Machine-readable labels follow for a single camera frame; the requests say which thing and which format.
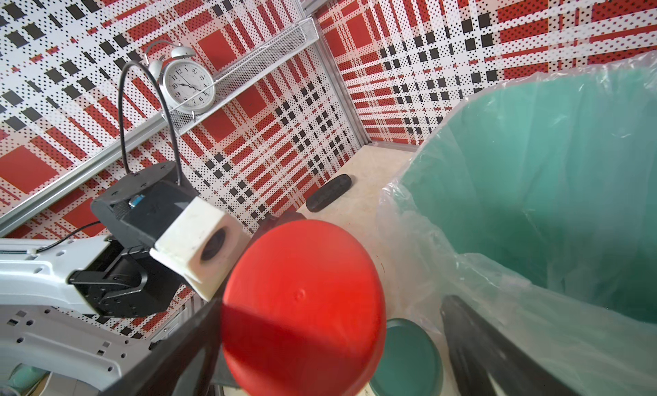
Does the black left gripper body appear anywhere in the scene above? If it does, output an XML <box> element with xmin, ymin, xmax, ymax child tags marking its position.
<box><xmin>68</xmin><ymin>162</ymin><xmax>198</xmax><ymax>318</ymax></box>

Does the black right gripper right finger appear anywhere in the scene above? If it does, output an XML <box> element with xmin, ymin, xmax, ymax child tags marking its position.
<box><xmin>441</xmin><ymin>295</ymin><xmax>576</xmax><ymax>395</ymax></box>

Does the white twin-bell alarm clock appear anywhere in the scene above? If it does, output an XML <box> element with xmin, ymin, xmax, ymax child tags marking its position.
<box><xmin>145</xmin><ymin>40</ymin><xmax>217</xmax><ymax>120</ymax></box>

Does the green plastic trash bin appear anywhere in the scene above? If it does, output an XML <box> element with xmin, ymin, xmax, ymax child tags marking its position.
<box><xmin>395</xmin><ymin>64</ymin><xmax>656</xmax><ymax>323</ymax></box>

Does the white wire mesh shelf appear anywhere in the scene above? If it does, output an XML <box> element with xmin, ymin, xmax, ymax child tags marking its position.
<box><xmin>169</xmin><ymin>19</ymin><xmax>319</xmax><ymax>135</ymax></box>

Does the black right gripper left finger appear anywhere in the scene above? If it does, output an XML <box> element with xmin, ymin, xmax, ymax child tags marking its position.
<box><xmin>101</xmin><ymin>296</ymin><xmax>222</xmax><ymax>396</ymax></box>

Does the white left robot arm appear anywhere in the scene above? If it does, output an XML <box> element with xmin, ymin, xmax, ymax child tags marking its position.
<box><xmin>1</xmin><ymin>162</ymin><xmax>195</xmax><ymax>390</ymax></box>

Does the green lid peanut jar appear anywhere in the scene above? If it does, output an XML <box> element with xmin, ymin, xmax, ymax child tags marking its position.
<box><xmin>370</xmin><ymin>318</ymin><xmax>443</xmax><ymax>395</ymax></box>

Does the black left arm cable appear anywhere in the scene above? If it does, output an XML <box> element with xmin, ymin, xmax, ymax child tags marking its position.
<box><xmin>35</xmin><ymin>61</ymin><xmax>184</xmax><ymax>253</ymax></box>

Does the clear plastic bin liner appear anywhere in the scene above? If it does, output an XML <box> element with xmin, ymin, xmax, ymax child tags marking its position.
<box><xmin>377</xmin><ymin>52</ymin><xmax>656</xmax><ymax>395</ymax></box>

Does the red jar lid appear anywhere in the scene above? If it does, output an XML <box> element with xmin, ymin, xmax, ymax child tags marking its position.
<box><xmin>221</xmin><ymin>220</ymin><xmax>386</xmax><ymax>395</ymax></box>

